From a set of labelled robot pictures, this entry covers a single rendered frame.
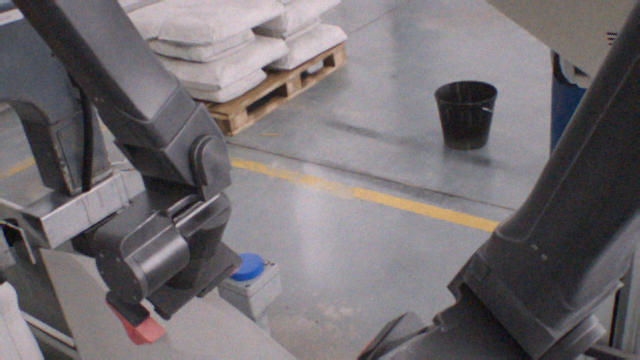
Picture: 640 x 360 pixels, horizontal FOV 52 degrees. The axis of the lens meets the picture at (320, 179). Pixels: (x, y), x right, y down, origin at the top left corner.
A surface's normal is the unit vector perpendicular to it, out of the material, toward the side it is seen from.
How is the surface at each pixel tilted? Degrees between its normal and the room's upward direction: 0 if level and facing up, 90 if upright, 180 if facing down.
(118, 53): 89
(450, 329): 30
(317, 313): 0
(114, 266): 90
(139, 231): 90
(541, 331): 101
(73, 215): 90
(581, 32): 130
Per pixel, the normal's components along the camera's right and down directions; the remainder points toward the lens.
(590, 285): 0.53, 0.62
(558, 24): -0.37, 0.91
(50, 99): 0.81, 0.20
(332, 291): -0.11, -0.87
